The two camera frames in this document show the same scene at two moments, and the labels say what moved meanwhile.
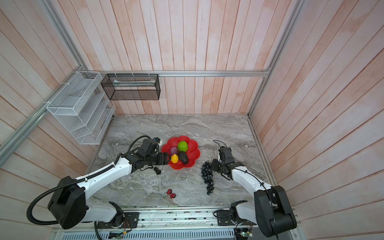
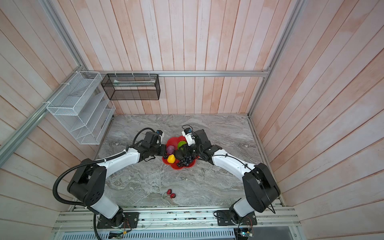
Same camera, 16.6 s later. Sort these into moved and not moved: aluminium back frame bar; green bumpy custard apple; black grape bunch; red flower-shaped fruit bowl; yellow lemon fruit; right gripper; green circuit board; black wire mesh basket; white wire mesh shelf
Moved: right gripper; yellow lemon fruit; black grape bunch
Not moved: aluminium back frame bar; green circuit board; green bumpy custard apple; red flower-shaped fruit bowl; white wire mesh shelf; black wire mesh basket
